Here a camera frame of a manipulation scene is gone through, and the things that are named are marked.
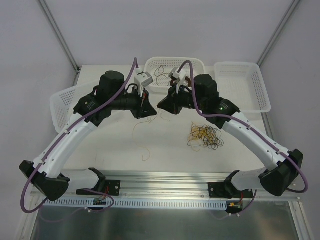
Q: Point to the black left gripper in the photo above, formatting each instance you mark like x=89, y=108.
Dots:
x=140, y=105

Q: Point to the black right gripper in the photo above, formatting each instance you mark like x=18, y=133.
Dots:
x=175, y=101

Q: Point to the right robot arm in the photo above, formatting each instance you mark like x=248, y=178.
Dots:
x=281, y=166

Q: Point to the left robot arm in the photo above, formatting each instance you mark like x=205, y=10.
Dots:
x=109, y=95

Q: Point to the white perforated basket middle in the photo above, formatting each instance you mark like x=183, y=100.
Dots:
x=160, y=67

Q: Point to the white perforated basket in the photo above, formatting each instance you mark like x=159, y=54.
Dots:
x=63, y=102
x=242, y=83
x=160, y=67

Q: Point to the white perforated basket right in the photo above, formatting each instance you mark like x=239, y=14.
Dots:
x=242, y=83

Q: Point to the white perforated basket left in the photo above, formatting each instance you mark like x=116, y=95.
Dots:
x=63, y=102

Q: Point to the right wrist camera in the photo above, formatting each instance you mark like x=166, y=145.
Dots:
x=177, y=78

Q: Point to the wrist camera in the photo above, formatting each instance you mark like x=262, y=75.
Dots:
x=142, y=79
x=177, y=78

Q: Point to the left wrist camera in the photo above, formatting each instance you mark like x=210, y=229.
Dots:
x=142, y=79

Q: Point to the aluminium mounting rail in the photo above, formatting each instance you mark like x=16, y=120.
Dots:
x=164, y=185

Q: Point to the white slotted cable duct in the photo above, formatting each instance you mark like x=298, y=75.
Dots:
x=135, y=203

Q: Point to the aluminium frame post left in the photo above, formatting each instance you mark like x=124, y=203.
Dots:
x=58, y=34

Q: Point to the aluminium frame post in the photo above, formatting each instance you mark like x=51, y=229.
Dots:
x=58, y=34
x=290, y=11

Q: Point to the aluminium frame post right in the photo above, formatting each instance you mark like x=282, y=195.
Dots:
x=290, y=11

